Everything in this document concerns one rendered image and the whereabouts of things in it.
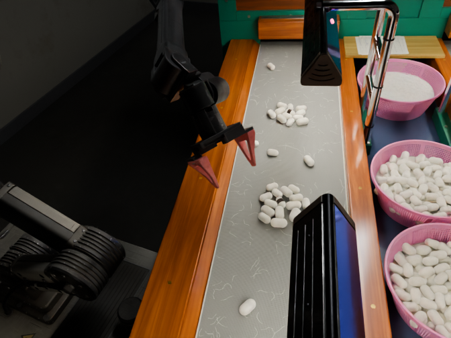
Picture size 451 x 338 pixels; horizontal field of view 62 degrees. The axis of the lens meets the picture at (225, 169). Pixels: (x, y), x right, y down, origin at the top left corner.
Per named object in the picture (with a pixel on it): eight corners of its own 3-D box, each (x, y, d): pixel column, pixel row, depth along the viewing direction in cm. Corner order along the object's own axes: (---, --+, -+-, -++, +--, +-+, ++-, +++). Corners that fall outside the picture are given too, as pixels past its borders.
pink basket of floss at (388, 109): (399, 138, 116) (407, 113, 110) (337, 100, 133) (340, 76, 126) (454, 106, 125) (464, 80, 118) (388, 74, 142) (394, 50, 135)
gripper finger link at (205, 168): (203, 193, 79) (182, 153, 77) (229, 177, 82) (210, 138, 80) (215, 193, 73) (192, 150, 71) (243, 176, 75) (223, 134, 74)
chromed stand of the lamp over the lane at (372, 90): (304, 152, 115) (316, 4, 84) (305, 113, 129) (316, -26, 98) (369, 155, 112) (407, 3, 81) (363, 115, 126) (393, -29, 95)
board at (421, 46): (345, 58, 136) (345, 55, 135) (343, 39, 146) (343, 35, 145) (444, 58, 130) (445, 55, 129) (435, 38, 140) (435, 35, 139)
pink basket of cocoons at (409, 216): (396, 253, 88) (407, 229, 81) (347, 175, 107) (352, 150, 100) (500, 229, 90) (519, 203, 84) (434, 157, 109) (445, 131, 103)
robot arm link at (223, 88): (149, 86, 78) (168, 53, 73) (178, 78, 87) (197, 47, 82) (190, 126, 77) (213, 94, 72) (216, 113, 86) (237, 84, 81)
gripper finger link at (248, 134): (229, 177, 82) (209, 139, 80) (254, 161, 84) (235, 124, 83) (243, 176, 75) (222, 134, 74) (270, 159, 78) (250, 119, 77)
